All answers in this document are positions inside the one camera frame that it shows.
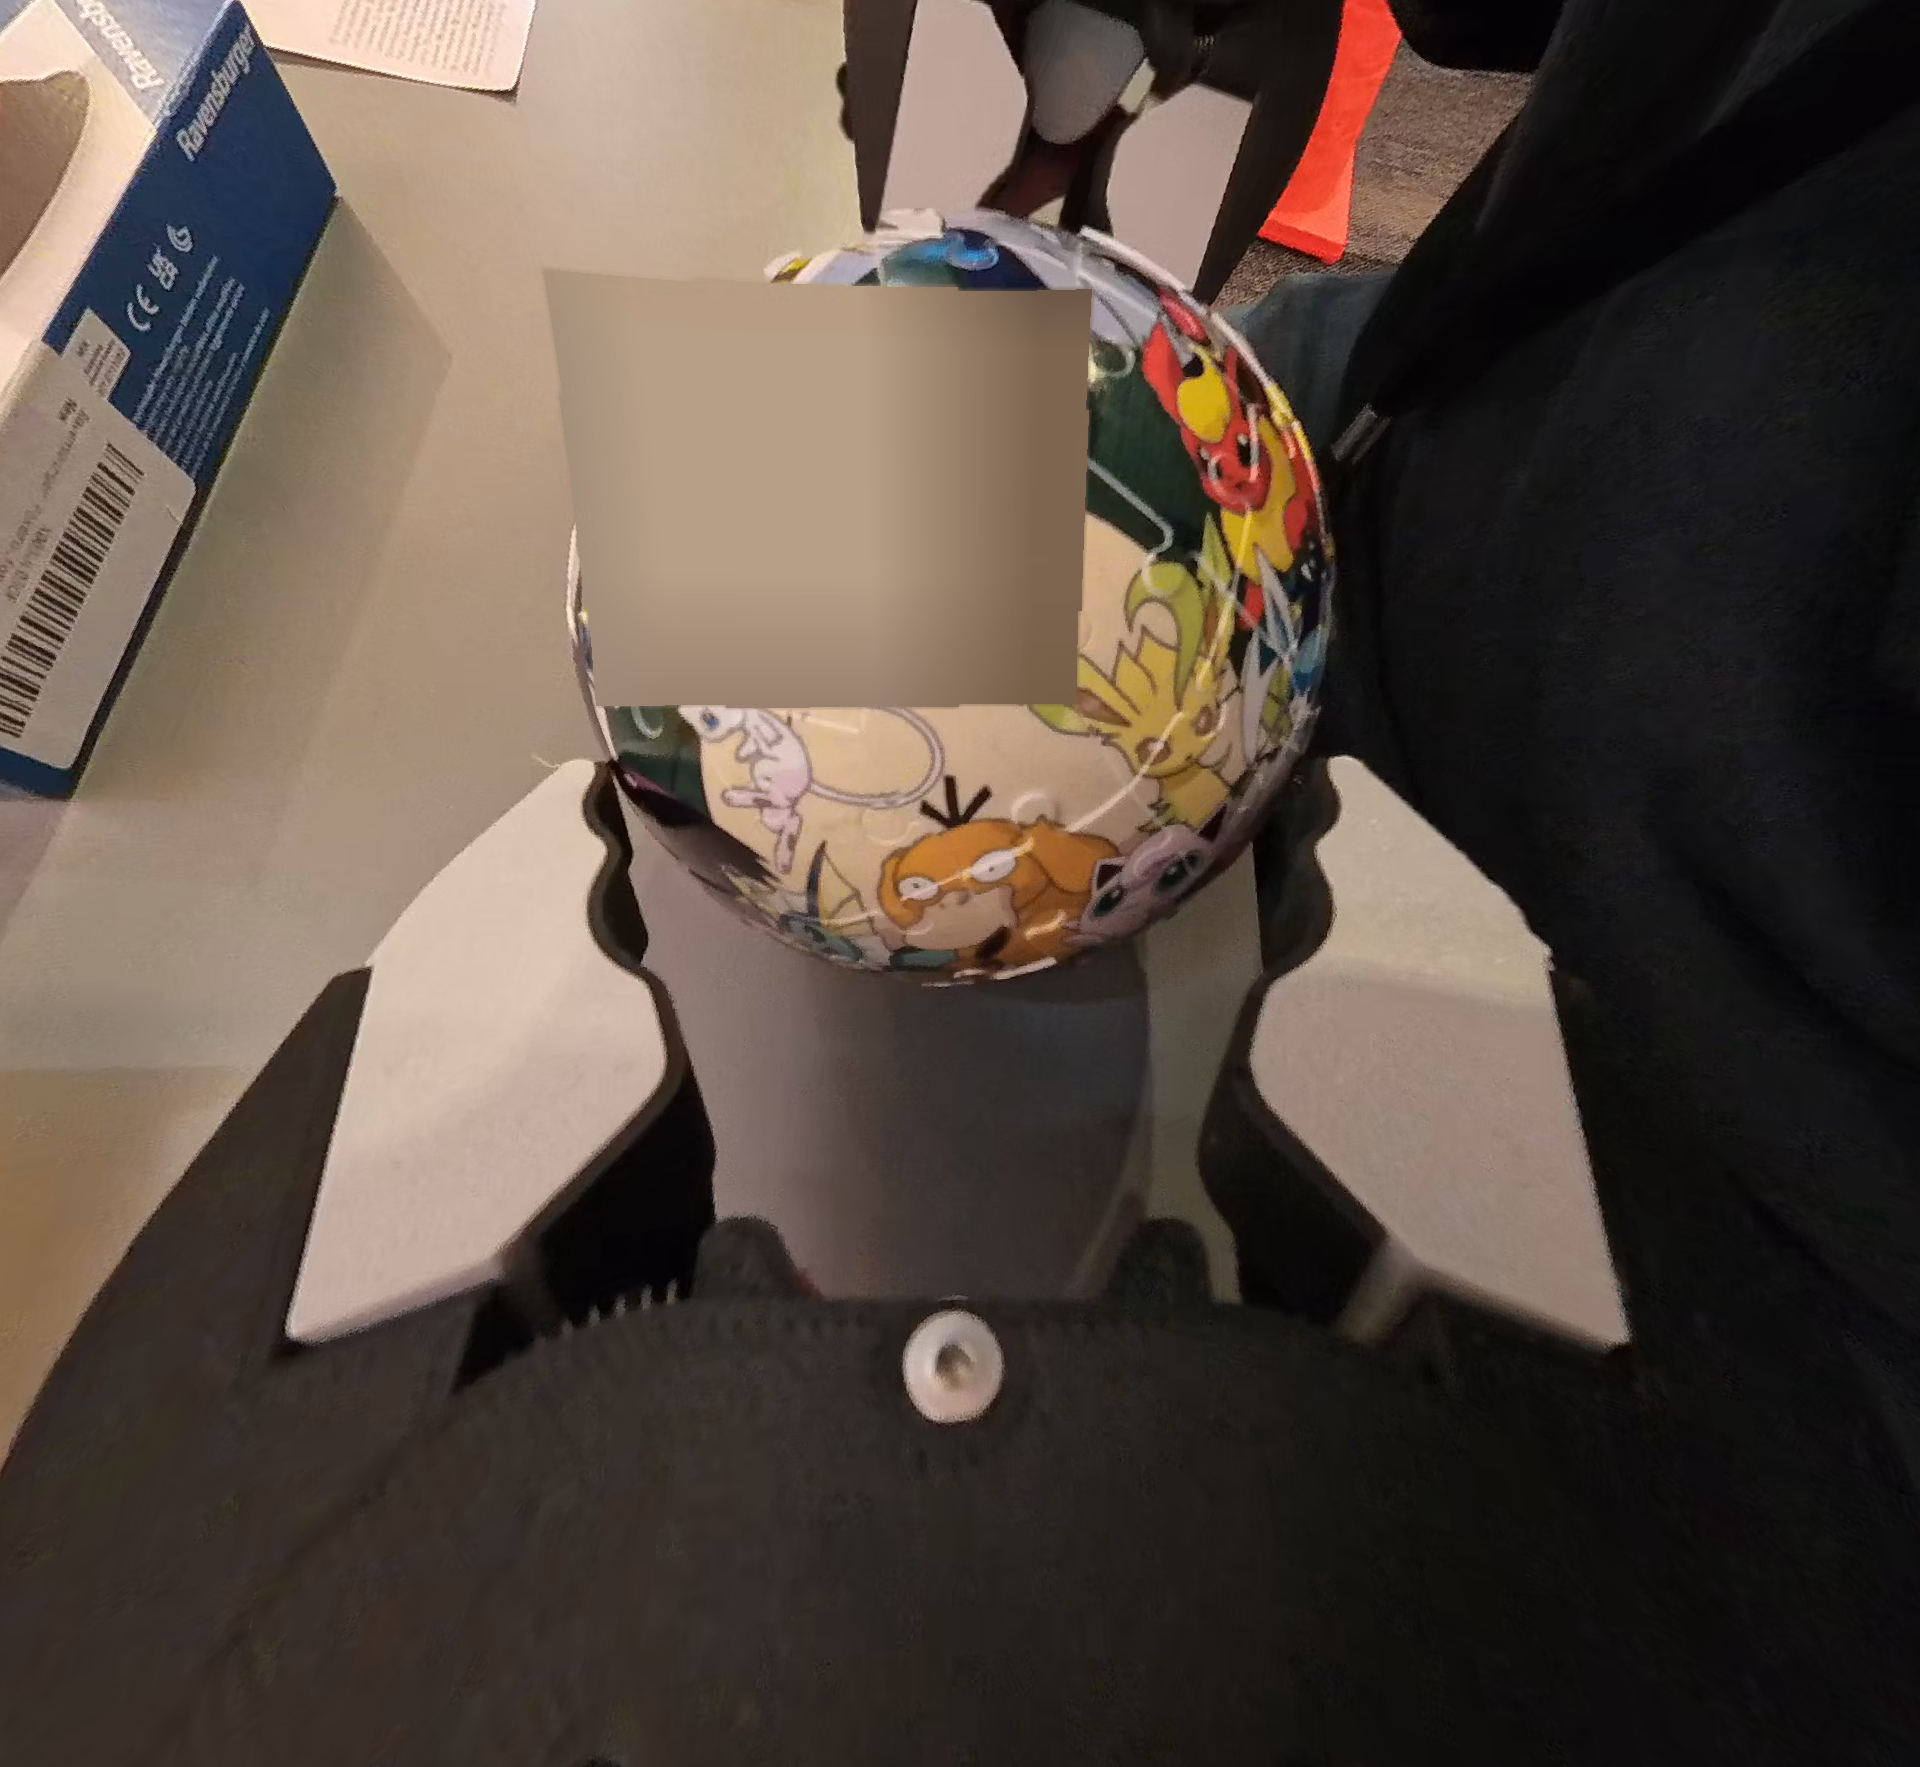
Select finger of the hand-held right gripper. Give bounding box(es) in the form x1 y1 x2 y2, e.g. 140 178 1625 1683
1002 0 1157 227

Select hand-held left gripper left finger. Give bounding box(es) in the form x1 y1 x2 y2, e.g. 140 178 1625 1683
285 754 721 1344

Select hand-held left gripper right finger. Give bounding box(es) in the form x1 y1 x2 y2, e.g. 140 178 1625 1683
1197 752 1633 1354

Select colourful puzzle ball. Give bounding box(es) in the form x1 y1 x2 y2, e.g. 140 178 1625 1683
567 207 1338 989

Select blue puzzle box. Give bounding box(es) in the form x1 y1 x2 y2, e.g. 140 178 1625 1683
0 0 338 800

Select red plastic part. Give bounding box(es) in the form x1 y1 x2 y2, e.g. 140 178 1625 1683
1257 0 1407 264

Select person's blue jeans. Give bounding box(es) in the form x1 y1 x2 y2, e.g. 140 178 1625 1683
1221 271 1398 419

